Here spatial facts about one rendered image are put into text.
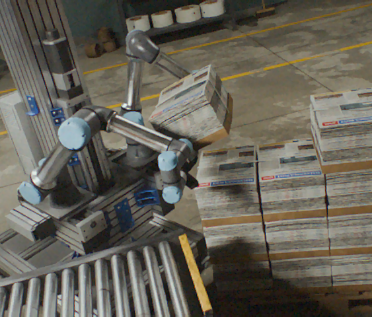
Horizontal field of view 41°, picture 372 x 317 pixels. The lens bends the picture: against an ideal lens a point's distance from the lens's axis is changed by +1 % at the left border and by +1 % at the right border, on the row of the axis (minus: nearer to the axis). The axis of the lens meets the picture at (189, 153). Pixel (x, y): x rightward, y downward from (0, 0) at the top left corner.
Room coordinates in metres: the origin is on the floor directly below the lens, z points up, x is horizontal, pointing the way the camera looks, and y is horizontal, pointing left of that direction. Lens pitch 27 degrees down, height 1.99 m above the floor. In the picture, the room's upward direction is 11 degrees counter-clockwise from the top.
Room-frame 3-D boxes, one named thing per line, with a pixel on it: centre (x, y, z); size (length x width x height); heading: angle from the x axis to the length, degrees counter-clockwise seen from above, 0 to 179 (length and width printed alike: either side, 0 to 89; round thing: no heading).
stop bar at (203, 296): (1.40, 0.07, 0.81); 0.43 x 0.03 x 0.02; 7
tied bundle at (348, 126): (1.98, -0.73, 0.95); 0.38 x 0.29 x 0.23; 170
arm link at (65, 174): (2.08, 0.64, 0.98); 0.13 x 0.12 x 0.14; 155
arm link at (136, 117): (2.42, 0.26, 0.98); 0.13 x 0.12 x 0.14; 9
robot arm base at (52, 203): (2.08, 0.63, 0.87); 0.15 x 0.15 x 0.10
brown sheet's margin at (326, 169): (1.98, -0.72, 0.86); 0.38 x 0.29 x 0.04; 170
